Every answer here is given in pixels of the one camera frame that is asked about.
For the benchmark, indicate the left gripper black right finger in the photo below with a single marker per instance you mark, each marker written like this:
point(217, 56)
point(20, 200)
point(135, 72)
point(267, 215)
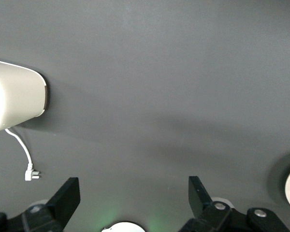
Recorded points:
point(203, 210)

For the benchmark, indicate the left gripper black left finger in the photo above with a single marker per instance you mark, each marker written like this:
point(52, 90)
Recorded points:
point(60, 205)

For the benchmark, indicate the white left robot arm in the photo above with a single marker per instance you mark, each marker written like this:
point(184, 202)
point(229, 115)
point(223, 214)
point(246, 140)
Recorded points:
point(123, 227)

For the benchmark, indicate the white toaster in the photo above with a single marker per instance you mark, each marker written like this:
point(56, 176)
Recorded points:
point(17, 96)

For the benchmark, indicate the dark grey table mat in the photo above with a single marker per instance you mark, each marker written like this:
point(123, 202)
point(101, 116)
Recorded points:
point(147, 84)

